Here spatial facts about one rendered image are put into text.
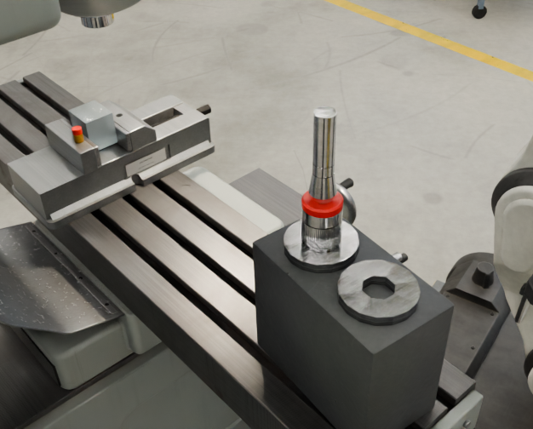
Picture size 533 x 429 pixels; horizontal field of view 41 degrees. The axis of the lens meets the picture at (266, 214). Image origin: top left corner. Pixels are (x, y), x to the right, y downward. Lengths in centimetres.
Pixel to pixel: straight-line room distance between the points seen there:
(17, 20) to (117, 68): 296
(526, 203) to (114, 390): 74
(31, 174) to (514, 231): 79
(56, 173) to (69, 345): 29
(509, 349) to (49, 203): 95
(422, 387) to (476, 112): 264
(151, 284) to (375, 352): 45
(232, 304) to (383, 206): 179
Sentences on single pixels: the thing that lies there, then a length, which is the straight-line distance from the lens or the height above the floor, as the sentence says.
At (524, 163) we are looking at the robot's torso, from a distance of 115.
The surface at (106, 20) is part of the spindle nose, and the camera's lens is 108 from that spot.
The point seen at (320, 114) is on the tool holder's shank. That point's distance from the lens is 74.
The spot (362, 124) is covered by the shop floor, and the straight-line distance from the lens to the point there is 326.
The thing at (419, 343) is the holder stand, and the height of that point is 111.
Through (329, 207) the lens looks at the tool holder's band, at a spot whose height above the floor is 122.
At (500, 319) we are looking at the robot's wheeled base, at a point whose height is 58.
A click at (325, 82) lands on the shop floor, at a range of 359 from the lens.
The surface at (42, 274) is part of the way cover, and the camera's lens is 124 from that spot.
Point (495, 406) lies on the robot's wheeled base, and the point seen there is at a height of 57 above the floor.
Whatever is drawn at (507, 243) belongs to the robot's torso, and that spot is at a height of 96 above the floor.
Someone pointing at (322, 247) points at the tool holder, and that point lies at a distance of 82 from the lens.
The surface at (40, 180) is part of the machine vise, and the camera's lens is 123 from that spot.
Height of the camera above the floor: 170
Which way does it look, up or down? 39 degrees down
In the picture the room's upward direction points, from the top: 2 degrees counter-clockwise
